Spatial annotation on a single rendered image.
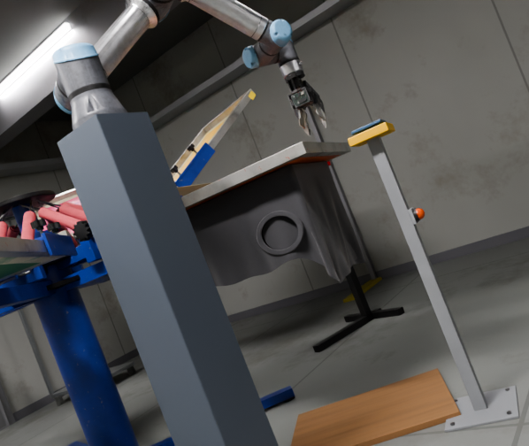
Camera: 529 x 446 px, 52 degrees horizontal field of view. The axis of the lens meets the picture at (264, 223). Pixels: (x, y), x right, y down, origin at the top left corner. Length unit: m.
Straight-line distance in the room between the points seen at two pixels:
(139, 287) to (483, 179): 3.60
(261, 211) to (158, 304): 0.57
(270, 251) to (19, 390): 4.38
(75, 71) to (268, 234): 0.78
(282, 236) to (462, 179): 3.03
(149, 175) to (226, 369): 0.54
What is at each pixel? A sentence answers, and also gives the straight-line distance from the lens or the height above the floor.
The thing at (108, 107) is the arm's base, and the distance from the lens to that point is 1.50.
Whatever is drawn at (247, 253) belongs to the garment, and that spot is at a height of 0.73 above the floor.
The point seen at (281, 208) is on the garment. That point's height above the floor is 0.83.
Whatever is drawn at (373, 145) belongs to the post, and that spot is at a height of 0.90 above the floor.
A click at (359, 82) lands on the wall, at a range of 4.92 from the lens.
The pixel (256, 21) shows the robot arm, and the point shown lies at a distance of 1.81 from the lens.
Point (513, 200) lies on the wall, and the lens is 4.64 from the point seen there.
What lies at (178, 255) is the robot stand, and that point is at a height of 0.80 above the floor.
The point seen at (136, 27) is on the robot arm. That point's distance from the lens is 1.82.
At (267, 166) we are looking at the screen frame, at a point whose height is 0.96.
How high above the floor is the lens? 0.77
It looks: 1 degrees up
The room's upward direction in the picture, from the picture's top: 22 degrees counter-clockwise
